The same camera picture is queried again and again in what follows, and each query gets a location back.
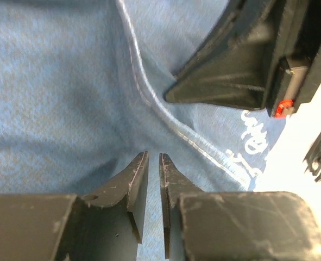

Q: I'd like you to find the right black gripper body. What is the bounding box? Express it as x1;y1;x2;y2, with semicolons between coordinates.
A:
266;1;321;118

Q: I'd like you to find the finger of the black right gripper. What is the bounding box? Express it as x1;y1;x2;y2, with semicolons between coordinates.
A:
164;1;285;110

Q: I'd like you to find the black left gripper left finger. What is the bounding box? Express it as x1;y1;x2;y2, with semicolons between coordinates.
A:
0;152;149;260

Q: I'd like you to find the blue denim pillowcase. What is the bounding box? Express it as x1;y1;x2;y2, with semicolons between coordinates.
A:
0;1;285;260

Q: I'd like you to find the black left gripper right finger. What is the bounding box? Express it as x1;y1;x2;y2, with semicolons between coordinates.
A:
159;153;321;260

